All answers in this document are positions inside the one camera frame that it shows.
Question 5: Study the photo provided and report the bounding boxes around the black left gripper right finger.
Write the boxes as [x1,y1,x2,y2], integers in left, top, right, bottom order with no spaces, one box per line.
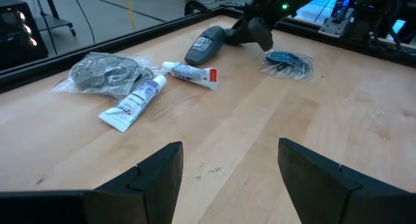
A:
[278,138,374,224]

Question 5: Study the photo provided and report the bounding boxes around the yellow cable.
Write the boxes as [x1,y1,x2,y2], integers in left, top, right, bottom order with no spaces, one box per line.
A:
[124,0,137,32]

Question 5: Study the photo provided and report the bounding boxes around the black rolling cart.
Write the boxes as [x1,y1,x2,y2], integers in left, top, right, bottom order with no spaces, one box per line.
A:
[34,0,77,37]

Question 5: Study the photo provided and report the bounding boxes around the black computer tower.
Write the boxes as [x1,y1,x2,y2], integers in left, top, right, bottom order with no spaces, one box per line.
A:
[0,0,49,71]

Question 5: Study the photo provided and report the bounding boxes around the tangled black floor cable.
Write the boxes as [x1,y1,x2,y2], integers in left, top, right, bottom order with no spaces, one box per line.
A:
[69,0,97,45]

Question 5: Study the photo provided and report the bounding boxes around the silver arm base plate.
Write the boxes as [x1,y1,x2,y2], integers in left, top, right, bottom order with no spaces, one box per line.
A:
[318,8,354,39]

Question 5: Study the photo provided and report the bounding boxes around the small dark grey bottle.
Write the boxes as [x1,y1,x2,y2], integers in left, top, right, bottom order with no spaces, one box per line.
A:
[184,25,228,67]

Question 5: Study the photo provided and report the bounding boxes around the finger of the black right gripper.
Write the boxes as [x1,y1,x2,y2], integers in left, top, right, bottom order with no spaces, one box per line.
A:
[248,17,275,53]
[224,18,256,46]

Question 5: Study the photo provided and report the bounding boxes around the black sponge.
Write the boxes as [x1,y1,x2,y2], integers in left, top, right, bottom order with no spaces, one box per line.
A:
[51,51,157,101]
[261,49,315,82]

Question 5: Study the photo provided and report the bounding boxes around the small white toothpaste tube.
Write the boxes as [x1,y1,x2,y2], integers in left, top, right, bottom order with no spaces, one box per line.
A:
[161,60,219,92]
[98,75,168,134]

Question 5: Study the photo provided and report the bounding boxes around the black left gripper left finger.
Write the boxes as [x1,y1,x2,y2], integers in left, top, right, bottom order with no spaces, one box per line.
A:
[83,141,185,224]

